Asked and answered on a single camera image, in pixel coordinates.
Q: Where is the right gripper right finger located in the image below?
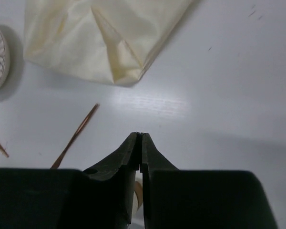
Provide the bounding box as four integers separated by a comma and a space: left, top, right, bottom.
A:
141, 133, 181, 229

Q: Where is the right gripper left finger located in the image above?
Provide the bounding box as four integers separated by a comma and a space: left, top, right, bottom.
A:
83, 132, 137, 229

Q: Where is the cream cloth napkin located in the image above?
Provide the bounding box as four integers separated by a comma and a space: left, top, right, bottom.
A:
23, 0, 194, 85

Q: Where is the metal cup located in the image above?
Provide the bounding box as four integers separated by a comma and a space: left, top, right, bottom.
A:
132, 171, 143, 217

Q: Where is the copper knife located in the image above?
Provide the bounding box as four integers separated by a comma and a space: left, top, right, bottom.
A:
50, 103, 100, 169

